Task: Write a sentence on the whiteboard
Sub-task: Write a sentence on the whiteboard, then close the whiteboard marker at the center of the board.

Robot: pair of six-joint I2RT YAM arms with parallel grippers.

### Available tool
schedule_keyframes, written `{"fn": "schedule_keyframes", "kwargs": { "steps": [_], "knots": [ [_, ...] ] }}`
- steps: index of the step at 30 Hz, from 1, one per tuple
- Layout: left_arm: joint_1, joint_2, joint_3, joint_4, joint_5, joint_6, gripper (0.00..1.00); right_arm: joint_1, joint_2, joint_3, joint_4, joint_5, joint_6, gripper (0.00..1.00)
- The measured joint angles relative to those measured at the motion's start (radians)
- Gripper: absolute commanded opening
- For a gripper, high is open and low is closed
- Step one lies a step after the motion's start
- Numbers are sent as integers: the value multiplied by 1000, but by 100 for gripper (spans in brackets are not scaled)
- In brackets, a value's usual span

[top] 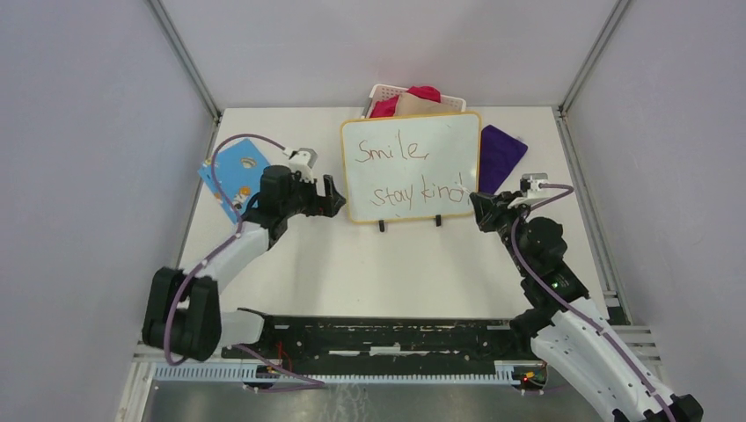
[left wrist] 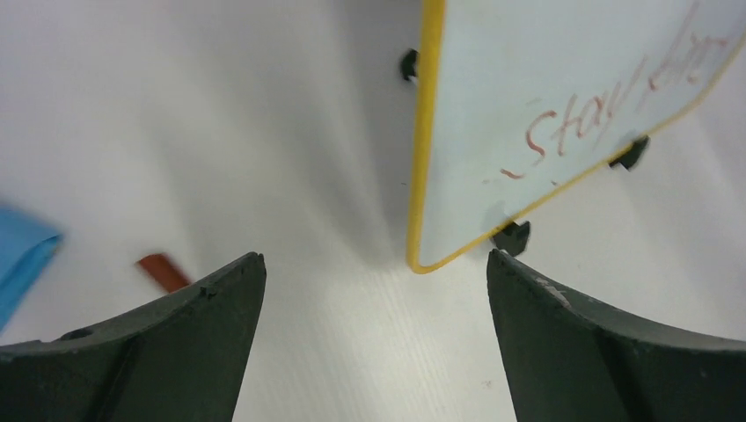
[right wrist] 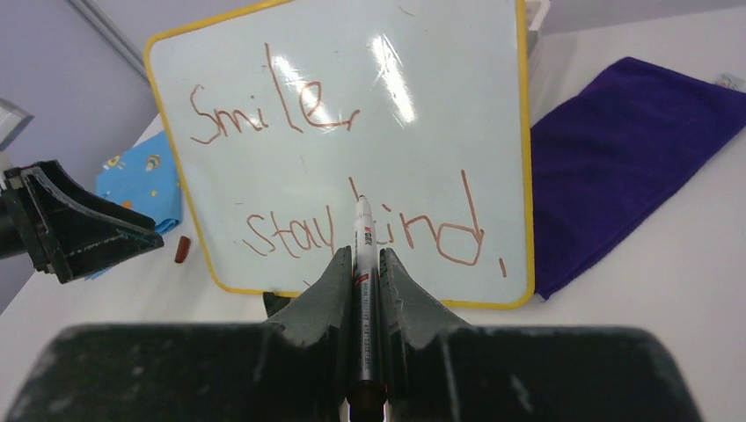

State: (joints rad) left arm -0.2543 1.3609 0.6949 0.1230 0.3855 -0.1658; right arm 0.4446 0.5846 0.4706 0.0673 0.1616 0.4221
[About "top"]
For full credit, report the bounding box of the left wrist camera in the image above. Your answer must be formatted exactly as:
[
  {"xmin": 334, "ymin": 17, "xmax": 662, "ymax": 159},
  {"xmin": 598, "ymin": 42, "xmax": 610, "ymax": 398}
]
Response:
[{"xmin": 287, "ymin": 148, "xmax": 318, "ymax": 179}]

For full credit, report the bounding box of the white plastic basket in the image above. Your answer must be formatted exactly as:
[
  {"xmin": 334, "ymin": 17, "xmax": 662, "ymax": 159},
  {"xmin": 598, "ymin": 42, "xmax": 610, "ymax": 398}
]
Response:
[{"xmin": 362, "ymin": 84, "xmax": 466, "ymax": 119}]

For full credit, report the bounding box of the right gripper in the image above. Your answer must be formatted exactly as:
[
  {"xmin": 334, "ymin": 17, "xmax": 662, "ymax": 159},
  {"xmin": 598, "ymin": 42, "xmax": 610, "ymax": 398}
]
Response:
[{"xmin": 470, "ymin": 190, "xmax": 531, "ymax": 274}]

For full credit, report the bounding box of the pink red cloth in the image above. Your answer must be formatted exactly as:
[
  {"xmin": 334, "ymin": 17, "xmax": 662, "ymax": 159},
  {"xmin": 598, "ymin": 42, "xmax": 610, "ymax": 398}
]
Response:
[{"xmin": 369, "ymin": 85, "xmax": 442, "ymax": 119}]

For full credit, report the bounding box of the purple cloth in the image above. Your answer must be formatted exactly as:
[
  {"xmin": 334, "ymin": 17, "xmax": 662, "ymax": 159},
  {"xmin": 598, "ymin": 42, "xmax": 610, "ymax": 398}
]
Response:
[{"xmin": 478, "ymin": 125, "xmax": 529, "ymax": 194}]

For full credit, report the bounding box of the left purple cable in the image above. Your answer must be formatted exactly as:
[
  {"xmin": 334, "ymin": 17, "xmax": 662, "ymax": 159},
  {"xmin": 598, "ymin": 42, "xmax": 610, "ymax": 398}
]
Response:
[{"xmin": 163, "ymin": 134, "xmax": 327, "ymax": 394}]

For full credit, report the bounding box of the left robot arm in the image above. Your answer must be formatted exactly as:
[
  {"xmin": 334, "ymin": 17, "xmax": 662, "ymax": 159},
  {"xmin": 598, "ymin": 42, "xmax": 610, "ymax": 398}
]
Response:
[{"xmin": 142, "ymin": 165, "xmax": 347, "ymax": 361}]

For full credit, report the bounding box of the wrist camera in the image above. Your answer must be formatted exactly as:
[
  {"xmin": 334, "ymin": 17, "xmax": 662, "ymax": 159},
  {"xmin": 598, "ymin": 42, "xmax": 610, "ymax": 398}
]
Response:
[
  {"xmin": 287, "ymin": 148, "xmax": 318, "ymax": 179},
  {"xmin": 508, "ymin": 173, "xmax": 550, "ymax": 208}
]

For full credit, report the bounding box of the yellow framed whiteboard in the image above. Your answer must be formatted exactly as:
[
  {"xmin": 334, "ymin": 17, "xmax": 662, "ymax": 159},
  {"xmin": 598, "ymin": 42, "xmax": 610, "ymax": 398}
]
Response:
[{"xmin": 340, "ymin": 112, "xmax": 482, "ymax": 223}]

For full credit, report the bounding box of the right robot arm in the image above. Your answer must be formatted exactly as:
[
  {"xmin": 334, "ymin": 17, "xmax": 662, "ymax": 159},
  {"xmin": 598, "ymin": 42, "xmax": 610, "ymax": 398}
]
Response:
[{"xmin": 470, "ymin": 192, "xmax": 704, "ymax": 421}]

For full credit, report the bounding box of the blue cartoon print cloth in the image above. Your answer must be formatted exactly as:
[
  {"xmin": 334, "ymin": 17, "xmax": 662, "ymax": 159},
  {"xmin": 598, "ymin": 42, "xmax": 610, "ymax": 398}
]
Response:
[{"xmin": 198, "ymin": 137, "xmax": 269, "ymax": 223}]

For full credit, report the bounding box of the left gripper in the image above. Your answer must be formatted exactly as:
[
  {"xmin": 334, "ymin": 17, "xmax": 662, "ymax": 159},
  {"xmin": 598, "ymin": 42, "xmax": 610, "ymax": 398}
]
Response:
[{"xmin": 281, "ymin": 171, "xmax": 344, "ymax": 218}]

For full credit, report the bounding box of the beige folded cloth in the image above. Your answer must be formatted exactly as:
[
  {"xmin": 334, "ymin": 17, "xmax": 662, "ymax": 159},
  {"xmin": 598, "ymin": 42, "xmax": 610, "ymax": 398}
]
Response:
[{"xmin": 394, "ymin": 92, "xmax": 463, "ymax": 117}]

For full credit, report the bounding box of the white slotted cable duct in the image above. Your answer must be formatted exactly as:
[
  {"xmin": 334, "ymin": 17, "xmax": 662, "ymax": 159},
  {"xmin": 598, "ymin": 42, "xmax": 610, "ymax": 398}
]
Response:
[{"xmin": 152, "ymin": 363, "xmax": 526, "ymax": 386}]

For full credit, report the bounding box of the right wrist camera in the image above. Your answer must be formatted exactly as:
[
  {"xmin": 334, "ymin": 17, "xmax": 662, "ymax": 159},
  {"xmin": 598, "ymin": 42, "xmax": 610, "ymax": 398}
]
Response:
[{"xmin": 508, "ymin": 173, "xmax": 550, "ymax": 208}]

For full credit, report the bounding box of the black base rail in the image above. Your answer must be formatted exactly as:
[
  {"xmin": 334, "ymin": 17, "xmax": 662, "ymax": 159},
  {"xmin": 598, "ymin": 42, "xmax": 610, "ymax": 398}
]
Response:
[{"xmin": 248, "ymin": 316, "xmax": 538, "ymax": 375}]

